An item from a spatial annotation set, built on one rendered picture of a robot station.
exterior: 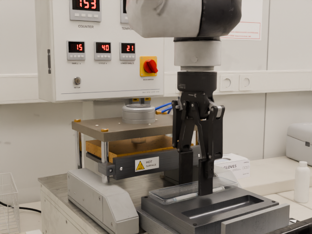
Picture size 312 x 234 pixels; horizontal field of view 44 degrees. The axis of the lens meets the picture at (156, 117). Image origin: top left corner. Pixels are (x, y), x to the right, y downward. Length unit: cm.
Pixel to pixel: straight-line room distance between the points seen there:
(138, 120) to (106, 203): 23
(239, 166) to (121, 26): 77
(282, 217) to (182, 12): 38
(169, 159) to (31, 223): 59
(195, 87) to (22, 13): 86
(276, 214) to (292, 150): 122
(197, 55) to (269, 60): 120
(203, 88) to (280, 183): 93
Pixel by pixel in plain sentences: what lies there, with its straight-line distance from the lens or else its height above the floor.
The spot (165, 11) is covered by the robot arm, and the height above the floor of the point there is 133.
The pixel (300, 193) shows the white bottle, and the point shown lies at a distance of 149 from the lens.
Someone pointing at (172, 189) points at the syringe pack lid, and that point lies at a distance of 76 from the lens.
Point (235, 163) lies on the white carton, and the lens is 153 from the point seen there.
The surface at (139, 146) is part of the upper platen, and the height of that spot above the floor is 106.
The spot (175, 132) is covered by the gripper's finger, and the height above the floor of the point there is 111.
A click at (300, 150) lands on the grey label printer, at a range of 186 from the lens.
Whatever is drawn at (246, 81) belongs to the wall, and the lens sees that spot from 174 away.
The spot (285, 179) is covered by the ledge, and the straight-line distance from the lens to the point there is 160.
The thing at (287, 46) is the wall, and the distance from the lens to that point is 195.
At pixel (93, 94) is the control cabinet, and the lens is 101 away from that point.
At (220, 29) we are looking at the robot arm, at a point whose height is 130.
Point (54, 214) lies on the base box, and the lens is 105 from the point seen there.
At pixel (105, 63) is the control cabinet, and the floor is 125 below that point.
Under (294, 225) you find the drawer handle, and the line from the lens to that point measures 63.
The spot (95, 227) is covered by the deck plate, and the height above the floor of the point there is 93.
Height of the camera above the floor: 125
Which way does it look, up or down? 8 degrees down
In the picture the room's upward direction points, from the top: straight up
